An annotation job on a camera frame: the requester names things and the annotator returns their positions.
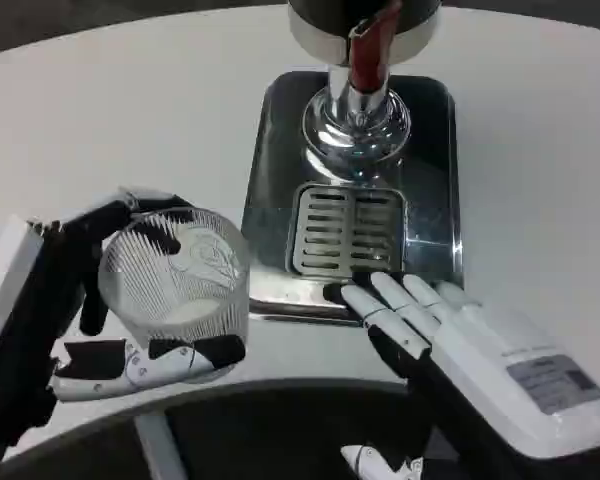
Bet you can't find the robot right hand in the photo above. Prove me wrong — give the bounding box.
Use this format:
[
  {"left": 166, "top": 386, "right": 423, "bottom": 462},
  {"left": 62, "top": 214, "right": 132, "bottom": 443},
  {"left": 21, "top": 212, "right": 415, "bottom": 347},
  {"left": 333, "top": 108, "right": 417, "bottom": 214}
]
[{"left": 324, "top": 272, "right": 600, "bottom": 480}]

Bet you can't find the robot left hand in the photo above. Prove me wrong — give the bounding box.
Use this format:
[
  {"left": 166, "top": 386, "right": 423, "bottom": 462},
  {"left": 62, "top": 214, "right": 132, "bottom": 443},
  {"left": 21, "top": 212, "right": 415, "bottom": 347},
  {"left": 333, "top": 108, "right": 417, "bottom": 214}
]
[{"left": 0, "top": 187, "right": 247, "bottom": 464}]

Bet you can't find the clear ribbed glass cup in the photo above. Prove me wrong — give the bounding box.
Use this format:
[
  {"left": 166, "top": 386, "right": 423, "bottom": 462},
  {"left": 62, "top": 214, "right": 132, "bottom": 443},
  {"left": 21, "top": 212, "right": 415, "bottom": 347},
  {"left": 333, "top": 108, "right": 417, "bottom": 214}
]
[{"left": 97, "top": 209, "right": 252, "bottom": 377}]

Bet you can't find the steel drip tray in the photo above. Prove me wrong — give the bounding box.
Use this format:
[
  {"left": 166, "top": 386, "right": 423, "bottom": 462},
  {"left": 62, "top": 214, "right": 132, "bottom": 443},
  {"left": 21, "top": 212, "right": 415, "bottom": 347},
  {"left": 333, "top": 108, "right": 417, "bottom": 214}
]
[{"left": 242, "top": 71, "right": 465, "bottom": 329}]

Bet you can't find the grey support bar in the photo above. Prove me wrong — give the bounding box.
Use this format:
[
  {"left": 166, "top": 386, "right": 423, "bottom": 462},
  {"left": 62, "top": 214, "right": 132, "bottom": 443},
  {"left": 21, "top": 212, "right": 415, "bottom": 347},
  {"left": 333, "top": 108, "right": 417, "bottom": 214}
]
[{"left": 133, "top": 412, "right": 189, "bottom": 480}]

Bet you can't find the chrome drink dispenser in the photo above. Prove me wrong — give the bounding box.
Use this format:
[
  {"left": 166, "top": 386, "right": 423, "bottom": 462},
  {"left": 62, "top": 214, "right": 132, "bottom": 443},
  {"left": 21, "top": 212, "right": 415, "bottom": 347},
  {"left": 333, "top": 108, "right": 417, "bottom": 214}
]
[{"left": 285, "top": 0, "right": 442, "bottom": 169}]

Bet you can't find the red dispenser tap handle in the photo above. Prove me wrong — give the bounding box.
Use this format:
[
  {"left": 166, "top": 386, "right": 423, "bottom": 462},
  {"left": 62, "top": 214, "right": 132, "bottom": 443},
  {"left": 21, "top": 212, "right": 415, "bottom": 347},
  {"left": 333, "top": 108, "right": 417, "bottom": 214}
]
[{"left": 348, "top": 0, "right": 406, "bottom": 96}]

